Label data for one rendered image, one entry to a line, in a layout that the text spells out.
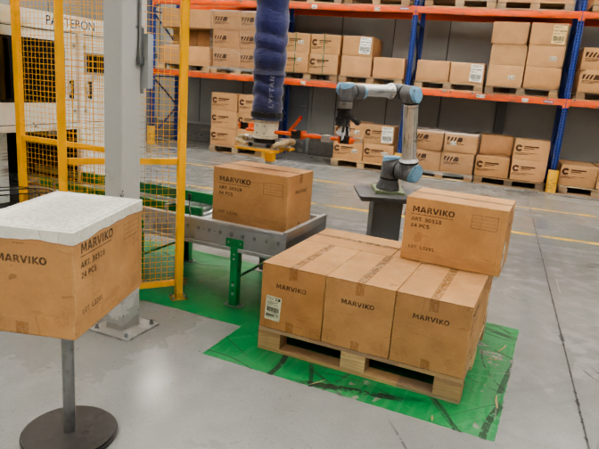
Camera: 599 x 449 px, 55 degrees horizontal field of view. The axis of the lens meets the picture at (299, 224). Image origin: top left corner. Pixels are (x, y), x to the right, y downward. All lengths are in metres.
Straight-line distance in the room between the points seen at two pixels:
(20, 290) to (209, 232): 2.01
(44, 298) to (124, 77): 1.55
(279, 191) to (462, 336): 1.58
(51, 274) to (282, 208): 2.06
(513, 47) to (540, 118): 1.89
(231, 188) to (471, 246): 1.68
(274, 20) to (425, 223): 1.65
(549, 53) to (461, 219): 7.63
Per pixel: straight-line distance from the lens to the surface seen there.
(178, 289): 4.20
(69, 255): 2.12
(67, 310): 2.20
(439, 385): 3.22
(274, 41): 3.99
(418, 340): 3.14
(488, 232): 3.52
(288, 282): 3.30
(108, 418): 2.88
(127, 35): 3.40
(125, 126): 3.40
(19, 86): 4.97
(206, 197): 4.69
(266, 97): 4.00
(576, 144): 12.31
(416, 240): 3.61
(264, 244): 3.84
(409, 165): 4.48
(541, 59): 10.92
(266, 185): 3.93
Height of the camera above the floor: 1.58
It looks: 14 degrees down
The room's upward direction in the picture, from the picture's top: 4 degrees clockwise
